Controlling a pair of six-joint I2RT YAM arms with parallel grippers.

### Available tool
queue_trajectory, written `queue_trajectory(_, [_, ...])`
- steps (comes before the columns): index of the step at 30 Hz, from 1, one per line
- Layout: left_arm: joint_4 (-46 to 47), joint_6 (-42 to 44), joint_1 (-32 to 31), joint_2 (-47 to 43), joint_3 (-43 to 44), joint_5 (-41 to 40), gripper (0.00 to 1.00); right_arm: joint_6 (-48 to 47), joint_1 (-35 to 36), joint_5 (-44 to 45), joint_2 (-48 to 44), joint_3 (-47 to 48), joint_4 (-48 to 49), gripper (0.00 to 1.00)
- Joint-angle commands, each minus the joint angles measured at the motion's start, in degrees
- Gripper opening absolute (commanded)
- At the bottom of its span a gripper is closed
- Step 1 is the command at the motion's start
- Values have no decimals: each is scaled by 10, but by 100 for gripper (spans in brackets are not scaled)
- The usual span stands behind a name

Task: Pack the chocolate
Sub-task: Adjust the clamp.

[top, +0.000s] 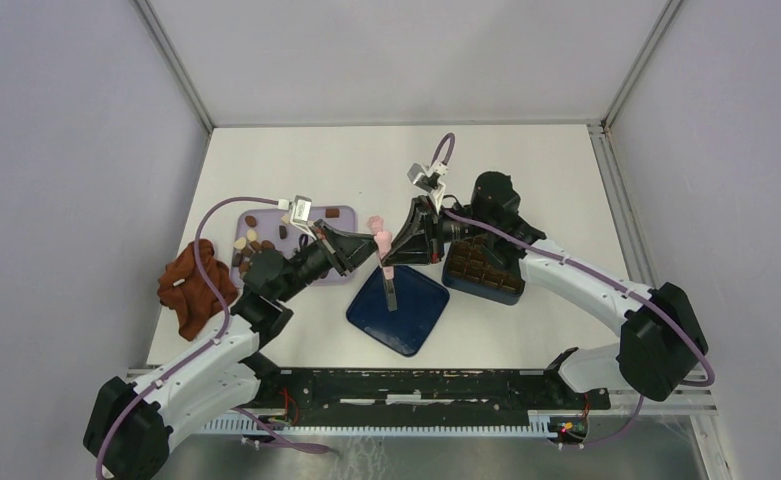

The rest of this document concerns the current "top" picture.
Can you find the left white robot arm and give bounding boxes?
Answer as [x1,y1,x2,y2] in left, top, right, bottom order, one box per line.
[83,221,378,479]

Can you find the purple chocolate tray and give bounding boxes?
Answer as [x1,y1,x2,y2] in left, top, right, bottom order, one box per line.
[230,205,358,288]

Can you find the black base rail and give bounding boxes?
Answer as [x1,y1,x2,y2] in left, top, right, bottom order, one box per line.
[245,368,611,427]

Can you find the blue tin lid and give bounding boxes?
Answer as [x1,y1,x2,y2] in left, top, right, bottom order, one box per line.
[346,266,450,357]

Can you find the pink tongs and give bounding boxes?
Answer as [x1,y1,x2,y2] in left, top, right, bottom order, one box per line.
[367,216,398,312]

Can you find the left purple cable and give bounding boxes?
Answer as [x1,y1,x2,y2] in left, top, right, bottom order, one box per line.
[95,195,332,480]

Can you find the brown crumpled cloth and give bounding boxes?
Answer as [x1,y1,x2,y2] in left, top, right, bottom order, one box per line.
[157,239,238,341]

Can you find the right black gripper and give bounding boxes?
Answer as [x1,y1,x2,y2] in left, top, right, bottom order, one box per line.
[380,196,493,268]

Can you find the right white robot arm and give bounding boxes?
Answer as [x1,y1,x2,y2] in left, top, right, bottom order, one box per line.
[379,165,716,408]

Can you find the blue tin chocolate box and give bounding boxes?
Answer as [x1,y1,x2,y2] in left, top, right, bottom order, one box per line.
[441,235,525,306]

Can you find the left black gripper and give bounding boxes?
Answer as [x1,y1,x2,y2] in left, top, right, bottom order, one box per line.
[276,218,384,302]

